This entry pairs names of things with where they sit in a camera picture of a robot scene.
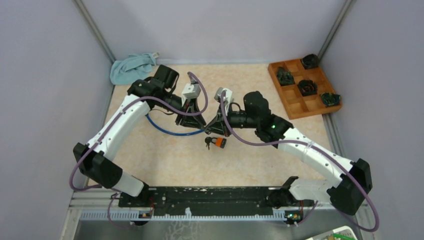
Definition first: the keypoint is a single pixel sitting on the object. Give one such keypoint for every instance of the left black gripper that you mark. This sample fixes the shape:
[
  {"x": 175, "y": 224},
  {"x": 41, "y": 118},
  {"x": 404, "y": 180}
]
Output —
[{"x": 195, "y": 121}]

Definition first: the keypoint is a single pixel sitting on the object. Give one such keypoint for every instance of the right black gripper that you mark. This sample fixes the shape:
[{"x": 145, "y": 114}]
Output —
[{"x": 219, "y": 126}]

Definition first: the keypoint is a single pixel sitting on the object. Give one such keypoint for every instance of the orange black padlock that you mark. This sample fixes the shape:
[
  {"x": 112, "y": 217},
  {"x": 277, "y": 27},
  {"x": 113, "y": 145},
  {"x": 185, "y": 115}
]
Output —
[{"x": 219, "y": 142}]

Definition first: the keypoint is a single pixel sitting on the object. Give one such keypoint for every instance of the blue cable lock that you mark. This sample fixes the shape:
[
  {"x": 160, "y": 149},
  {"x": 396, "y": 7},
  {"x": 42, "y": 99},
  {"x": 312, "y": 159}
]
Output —
[{"x": 173, "y": 133}]

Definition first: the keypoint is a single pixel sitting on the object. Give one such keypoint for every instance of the black key bunch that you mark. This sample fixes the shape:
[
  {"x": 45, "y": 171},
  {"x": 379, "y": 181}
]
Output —
[{"x": 208, "y": 141}]

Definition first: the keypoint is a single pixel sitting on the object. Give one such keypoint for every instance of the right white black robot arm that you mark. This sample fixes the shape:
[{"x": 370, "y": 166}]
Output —
[{"x": 347, "y": 182}]

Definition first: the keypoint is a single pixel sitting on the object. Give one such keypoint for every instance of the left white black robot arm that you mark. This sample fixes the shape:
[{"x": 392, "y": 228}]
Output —
[{"x": 94, "y": 159}]

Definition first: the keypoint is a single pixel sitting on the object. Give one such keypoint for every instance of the wooden compartment tray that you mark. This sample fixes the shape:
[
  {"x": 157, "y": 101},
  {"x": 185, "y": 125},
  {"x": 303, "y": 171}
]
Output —
[{"x": 294, "y": 103}]

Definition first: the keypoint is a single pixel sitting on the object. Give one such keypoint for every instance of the light blue towel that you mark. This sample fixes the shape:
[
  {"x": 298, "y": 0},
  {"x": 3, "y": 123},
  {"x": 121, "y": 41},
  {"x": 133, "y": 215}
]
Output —
[{"x": 134, "y": 67}]

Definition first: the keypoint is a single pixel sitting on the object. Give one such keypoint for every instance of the dark green object left tray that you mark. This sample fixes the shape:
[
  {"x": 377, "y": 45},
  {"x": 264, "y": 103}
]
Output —
[{"x": 284, "y": 77}]

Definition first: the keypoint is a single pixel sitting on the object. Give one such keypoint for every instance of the dark green object tray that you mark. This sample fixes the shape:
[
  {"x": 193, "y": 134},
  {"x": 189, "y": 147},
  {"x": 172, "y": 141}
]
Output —
[
  {"x": 330, "y": 99},
  {"x": 284, "y": 77}
]

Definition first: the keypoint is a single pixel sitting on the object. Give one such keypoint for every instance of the dark object centre tray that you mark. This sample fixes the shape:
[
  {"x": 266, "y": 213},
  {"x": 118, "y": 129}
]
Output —
[{"x": 307, "y": 87}]

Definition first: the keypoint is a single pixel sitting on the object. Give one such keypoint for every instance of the dark object top tray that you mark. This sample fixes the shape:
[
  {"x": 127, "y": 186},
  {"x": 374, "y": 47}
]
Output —
[{"x": 310, "y": 61}]

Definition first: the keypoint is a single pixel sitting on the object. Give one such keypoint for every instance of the dark green object right tray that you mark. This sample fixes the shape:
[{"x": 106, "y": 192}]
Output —
[{"x": 330, "y": 99}]

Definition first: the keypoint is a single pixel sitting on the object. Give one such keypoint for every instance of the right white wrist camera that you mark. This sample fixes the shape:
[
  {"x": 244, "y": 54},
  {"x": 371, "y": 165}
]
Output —
[{"x": 224, "y": 94}]

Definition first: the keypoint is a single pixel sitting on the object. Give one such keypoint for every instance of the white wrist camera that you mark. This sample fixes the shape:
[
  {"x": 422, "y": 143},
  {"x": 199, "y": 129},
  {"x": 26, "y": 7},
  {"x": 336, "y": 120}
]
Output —
[
  {"x": 224, "y": 94},
  {"x": 191, "y": 91}
]

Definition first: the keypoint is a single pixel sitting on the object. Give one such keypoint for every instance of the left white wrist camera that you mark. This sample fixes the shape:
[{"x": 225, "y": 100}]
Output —
[{"x": 191, "y": 91}]

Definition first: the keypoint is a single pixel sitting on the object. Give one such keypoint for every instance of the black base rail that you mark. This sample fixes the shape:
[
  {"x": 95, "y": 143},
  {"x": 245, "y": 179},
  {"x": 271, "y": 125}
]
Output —
[{"x": 241, "y": 201}]

